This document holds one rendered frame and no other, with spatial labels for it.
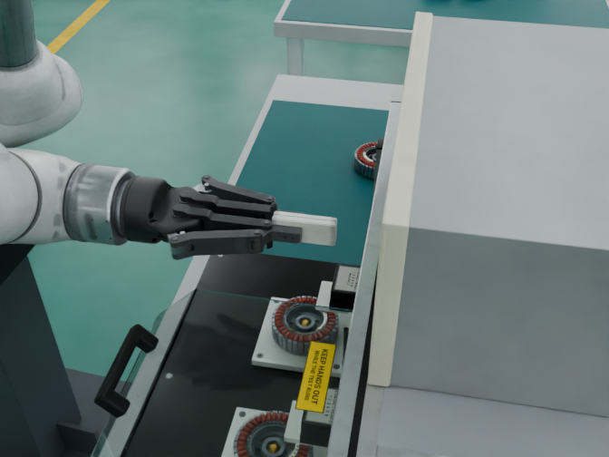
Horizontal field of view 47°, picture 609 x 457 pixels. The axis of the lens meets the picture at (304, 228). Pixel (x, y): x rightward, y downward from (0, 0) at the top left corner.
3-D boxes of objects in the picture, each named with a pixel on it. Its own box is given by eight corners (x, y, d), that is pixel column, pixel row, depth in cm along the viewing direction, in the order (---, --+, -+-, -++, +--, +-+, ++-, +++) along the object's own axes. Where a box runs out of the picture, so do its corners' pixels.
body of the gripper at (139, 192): (147, 210, 86) (220, 219, 85) (120, 257, 80) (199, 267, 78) (138, 160, 81) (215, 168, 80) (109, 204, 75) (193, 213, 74)
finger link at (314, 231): (273, 214, 77) (271, 218, 77) (336, 221, 76) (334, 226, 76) (274, 235, 79) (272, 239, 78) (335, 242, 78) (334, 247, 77)
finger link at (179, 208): (175, 202, 78) (170, 209, 77) (273, 215, 76) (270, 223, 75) (178, 228, 81) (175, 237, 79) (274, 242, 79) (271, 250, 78)
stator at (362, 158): (387, 149, 169) (388, 136, 166) (411, 173, 161) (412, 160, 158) (345, 160, 165) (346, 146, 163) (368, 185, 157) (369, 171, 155)
